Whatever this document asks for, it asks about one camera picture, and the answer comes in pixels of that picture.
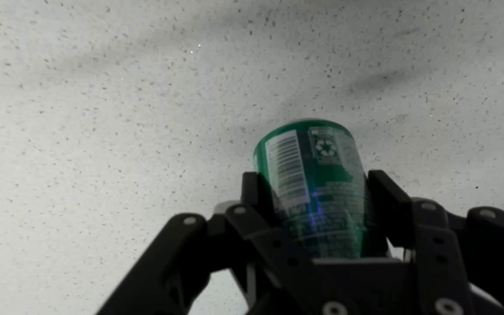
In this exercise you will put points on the green soda can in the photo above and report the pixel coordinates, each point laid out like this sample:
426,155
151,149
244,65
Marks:
323,186

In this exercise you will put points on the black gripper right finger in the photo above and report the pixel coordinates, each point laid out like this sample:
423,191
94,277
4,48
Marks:
438,251

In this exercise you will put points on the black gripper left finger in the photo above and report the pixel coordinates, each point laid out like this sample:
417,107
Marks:
206,256

